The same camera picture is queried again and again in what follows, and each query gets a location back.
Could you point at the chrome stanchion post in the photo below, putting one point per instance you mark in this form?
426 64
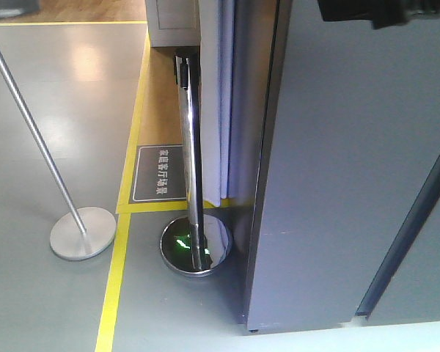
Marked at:
197 244

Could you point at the white cabinet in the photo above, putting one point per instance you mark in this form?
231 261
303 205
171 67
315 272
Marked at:
173 23

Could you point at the matte silver stanchion post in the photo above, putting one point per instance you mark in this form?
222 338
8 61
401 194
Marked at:
81 233

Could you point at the grey fridge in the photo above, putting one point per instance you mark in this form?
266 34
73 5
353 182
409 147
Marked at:
335 169

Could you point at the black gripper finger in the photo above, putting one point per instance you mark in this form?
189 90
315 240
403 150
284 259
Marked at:
381 13

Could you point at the dark floor sign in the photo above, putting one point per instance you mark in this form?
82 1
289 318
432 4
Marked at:
158 175

